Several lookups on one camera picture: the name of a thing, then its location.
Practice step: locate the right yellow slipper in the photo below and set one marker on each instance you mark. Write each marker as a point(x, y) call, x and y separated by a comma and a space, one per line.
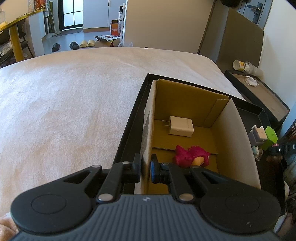
point(91, 43)

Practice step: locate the small brown figurine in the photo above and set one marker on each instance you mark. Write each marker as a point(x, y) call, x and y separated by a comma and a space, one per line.
point(274, 159)

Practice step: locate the yellow slipper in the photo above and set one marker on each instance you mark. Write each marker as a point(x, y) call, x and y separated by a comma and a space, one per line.
point(83, 44)
point(91, 43)

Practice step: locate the white face mask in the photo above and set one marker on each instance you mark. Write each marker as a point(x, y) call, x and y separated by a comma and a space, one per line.
point(249, 81)

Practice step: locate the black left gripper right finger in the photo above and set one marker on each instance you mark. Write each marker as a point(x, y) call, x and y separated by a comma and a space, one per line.
point(227, 204)

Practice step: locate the white cabinet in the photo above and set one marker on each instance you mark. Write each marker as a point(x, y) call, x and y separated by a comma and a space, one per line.
point(98, 14)

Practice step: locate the white power adapter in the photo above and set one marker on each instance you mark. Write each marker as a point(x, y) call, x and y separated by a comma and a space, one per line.
point(179, 126)

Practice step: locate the large leaning cardboard sheet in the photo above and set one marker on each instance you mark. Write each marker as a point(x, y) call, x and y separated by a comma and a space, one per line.
point(242, 40)

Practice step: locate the black spray bottle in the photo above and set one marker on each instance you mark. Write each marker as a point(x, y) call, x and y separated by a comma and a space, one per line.
point(120, 13)

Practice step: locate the flat open cardboard box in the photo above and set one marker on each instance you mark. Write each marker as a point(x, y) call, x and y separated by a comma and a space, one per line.
point(106, 41)

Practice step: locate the grey door with handle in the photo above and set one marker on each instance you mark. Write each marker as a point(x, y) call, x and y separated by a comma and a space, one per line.
point(256, 11)

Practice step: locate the brown cardboard box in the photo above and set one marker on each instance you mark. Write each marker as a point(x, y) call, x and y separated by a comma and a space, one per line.
point(218, 129)

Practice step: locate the small blue white figurine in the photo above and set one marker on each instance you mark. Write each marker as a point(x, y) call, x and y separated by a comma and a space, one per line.
point(257, 152)

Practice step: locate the right black slipper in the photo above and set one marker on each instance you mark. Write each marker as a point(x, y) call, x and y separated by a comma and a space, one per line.
point(74, 46)

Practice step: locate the black side tray with cardboard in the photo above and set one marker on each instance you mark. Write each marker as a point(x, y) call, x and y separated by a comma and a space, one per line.
point(260, 95)

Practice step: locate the left yellow slipper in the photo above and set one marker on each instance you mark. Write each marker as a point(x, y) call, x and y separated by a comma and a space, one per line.
point(83, 44)

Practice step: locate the large black tray box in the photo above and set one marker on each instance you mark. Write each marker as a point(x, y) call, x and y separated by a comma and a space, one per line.
point(270, 173)

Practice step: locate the yellow table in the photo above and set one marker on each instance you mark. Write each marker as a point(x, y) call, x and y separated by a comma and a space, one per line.
point(35, 33)

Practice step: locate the left black slipper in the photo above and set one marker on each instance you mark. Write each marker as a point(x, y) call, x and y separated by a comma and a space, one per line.
point(55, 47)

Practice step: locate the cream plush blanket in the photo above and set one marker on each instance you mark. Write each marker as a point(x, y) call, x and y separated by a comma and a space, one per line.
point(65, 111)

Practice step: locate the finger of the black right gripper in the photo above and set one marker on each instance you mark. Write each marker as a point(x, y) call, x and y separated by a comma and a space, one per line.
point(287, 148)

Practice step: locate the black slipper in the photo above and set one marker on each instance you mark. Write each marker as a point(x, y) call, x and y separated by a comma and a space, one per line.
point(74, 46)
point(55, 47)

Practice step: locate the white standing fan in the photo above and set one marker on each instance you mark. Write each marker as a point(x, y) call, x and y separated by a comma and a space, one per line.
point(50, 27)

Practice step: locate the green hexagonal box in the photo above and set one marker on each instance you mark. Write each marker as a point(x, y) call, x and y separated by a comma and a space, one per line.
point(272, 138)

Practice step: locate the stacked paper cups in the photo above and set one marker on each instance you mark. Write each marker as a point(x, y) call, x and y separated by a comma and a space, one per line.
point(247, 68)

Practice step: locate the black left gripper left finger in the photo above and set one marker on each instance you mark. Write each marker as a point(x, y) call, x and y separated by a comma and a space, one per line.
point(66, 203)

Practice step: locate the black framed glass door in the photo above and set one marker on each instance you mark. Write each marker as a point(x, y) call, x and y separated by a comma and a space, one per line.
point(70, 14)

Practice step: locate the grey white cat figurine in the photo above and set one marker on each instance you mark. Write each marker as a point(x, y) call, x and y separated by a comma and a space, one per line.
point(257, 136)

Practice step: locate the orange cardboard box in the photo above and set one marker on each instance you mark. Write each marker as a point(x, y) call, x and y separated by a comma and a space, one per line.
point(114, 28)

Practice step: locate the magenta pink plush toy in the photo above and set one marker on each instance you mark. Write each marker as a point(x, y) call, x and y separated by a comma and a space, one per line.
point(194, 156)

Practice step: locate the red gift box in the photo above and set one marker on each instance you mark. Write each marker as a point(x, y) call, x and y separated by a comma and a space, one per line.
point(39, 4)

